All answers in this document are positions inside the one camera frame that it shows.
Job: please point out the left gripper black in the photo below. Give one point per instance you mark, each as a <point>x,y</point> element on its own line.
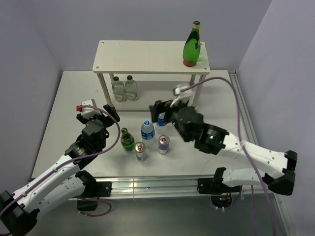
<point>83,120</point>

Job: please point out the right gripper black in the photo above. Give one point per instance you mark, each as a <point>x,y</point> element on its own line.
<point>159,106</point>

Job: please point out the green glass bottle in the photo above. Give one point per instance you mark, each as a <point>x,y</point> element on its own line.
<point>192,47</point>
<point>127,140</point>

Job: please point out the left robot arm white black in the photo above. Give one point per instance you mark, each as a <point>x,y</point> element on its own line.
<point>65,179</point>

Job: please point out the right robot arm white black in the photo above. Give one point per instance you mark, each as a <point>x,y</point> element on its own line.
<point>272,169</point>

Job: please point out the white two-tier wooden shelf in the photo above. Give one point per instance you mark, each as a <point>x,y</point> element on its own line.
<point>157,67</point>

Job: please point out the water bottle blue cap rear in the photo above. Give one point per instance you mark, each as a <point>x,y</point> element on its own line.
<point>161,127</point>

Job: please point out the water bottle blue cap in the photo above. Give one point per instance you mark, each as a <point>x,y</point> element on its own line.
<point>147,133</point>
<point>161,127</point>

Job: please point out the clear soda water bottle left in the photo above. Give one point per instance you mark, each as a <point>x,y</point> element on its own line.
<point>118,89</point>

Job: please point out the clear soda water bottle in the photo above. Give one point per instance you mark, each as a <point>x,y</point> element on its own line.
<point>118,89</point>
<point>131,88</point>

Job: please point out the water bottle blue cap front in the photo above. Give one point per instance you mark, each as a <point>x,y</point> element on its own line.
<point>147,133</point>

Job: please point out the clear soda water bottle right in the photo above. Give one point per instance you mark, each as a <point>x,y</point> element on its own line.
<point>131,88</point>

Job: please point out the silver energy drink can right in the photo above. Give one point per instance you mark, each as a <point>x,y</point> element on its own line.
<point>163,144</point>

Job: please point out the silver energy drink can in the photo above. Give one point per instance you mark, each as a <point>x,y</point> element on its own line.
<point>163,144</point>
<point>140,151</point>

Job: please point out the silver energy drink can left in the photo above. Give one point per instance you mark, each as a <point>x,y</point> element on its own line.
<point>140,151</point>

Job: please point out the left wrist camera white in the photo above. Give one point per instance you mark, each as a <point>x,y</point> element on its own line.
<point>87,108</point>

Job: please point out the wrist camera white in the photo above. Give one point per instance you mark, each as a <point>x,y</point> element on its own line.
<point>87,108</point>
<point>182,94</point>

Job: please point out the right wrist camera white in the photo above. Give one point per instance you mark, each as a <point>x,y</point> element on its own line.
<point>182,94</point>

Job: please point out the aluminium frame rail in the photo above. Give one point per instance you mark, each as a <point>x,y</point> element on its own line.
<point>173,174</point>

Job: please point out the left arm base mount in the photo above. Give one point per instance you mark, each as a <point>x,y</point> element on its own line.
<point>90,199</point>

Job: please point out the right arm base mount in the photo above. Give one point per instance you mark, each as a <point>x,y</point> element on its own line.
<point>222,196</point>

